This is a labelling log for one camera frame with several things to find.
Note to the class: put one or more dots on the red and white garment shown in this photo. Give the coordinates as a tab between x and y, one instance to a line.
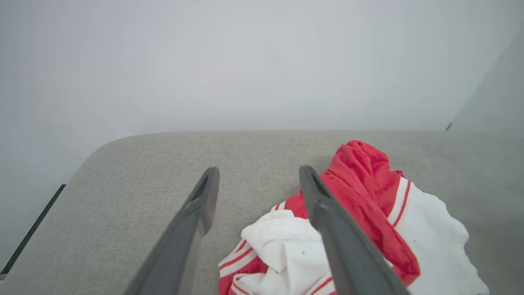
368	192

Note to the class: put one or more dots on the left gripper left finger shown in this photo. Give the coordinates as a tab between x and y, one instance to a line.
184	241

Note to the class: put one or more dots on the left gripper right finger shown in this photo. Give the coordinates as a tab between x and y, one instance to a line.
344	246

